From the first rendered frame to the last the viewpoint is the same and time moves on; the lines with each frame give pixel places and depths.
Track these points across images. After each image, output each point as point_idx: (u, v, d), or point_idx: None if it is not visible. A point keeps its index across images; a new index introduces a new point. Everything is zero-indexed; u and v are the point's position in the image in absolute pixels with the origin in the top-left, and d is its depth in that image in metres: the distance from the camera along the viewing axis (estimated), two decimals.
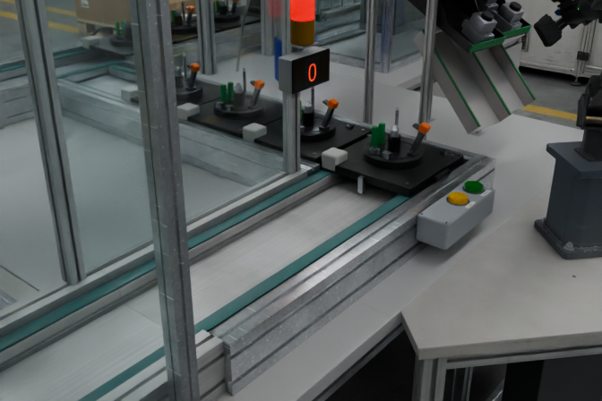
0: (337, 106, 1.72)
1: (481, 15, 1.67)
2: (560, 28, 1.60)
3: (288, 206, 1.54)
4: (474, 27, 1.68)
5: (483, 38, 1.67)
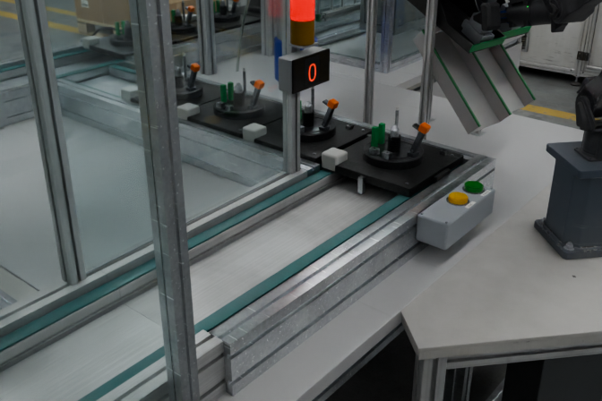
0: (337, 106, 1.72)
1: None
2: (501, 21, 1.59)
3: (288, 206, 1.54)
4: (474, 27, 1.68)
5: (483, 38, 1.67)
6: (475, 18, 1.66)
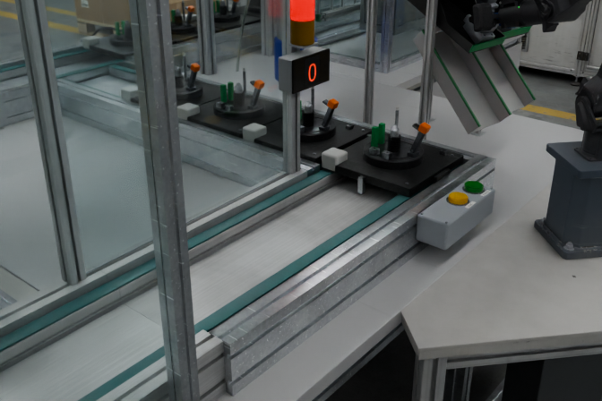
0: (337, 106, 1.72)
1: None
2: (495, 21, 1.61)
3: (288, 206, 1.54)
4: None
5: (483, 38, 1.67)
6: (470, 20, 1.68)
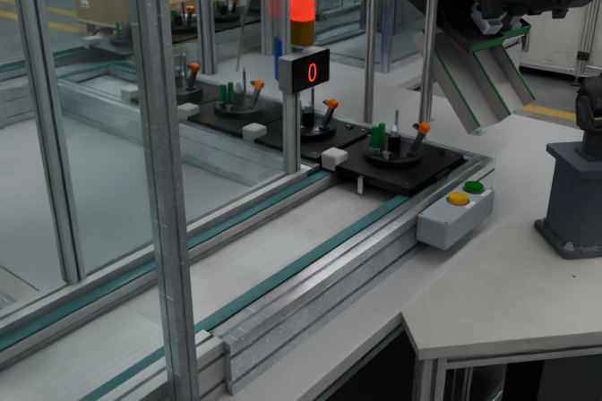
0: (337, 106, 1.72)
1: None
2: (503, 9, 1.59)
3: (288, 206, 1.54)
4: None
5: (491, 27, 1.65)
6: (478, 8, 1.66)
